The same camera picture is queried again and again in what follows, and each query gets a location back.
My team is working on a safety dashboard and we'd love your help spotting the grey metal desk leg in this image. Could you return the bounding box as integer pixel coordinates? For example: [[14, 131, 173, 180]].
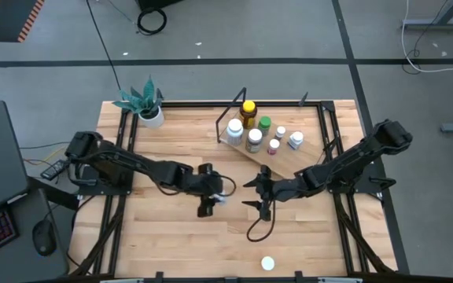
[[402, 0, 453, 31]]

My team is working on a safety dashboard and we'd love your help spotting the black lower desk surface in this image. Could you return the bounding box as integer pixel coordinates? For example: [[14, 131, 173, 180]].
[[0, 188, 70, 283]]

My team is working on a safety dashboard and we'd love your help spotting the black power adapter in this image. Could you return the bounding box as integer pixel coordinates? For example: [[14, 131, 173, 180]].
[[39, 159, 70, 181]]

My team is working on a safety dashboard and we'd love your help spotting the snake plant in white pot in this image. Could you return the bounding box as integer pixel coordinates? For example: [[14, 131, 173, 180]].
[[111, 75, 165, 129]]

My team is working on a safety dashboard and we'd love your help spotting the black aluminium table frame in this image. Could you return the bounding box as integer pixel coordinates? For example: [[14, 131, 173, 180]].
[[68, 88, 399, 283]]

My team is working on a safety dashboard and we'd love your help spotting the yellow wire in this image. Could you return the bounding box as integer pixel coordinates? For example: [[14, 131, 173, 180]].
[[43, 145, 68, 163]]

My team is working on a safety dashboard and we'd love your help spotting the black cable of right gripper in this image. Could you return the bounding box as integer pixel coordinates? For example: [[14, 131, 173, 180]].
[[245, 198, 277, 243]]

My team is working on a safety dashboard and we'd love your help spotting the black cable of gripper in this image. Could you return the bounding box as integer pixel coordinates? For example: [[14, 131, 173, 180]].
[[210, 174, 238, 197], [245, 198, 277, 243]]

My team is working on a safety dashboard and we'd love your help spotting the black computer mouse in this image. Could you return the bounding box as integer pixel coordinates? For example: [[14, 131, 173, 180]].
[[31, 219, 58, 256]]

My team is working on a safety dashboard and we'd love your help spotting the amber bottle yellow cap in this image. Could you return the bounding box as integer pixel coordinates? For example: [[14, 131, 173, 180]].
[[239, 100, 258, 130]]

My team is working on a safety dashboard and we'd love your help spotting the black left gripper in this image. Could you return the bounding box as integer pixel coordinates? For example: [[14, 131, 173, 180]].
[[189, 163, 225, 219]]

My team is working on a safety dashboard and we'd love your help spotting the white bottle blue label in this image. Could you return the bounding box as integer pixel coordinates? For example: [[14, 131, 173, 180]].
[[287, 130, 304, 151]]

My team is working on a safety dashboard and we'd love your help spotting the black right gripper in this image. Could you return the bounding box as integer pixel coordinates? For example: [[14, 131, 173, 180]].
[[241, 164, 291, 222]]

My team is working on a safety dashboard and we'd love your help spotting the thin black floor cable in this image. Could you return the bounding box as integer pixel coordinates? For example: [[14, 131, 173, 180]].
[[401, 48, 422, 75]]

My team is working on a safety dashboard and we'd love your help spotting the white floor cable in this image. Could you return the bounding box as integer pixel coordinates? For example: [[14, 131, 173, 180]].
[[401, 0, 453, 74]]

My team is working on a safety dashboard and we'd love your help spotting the large white pill bottle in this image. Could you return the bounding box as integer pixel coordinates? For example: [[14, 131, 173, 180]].
[[226, 118, 245, 147]]

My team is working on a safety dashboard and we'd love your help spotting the wooden shelf black metal frame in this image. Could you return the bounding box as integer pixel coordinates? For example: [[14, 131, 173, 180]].
[[215, 86, 337, 181]]

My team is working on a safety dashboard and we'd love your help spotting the wide brown bottle white cap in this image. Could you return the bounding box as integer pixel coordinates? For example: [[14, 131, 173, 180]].
[[245, 128, 263, 154]]

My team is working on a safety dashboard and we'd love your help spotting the orange bottle white cap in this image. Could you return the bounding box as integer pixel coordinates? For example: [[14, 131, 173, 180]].
[[260, 255, 276, 272]]

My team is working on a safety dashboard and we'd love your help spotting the coiled black floor cable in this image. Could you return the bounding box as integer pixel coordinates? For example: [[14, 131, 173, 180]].
[[136, 6, 168, 36]]

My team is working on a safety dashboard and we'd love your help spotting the long black floor cable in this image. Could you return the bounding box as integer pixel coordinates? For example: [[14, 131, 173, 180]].
[[86, 0, 124, 92]]

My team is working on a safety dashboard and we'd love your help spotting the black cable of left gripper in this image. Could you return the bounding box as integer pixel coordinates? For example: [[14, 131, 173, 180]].
[[210, 174, 238, 197]]

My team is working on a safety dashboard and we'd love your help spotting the green bottle green cap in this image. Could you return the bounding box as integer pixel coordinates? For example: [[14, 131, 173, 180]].
[[257, 116, 273, 138]]

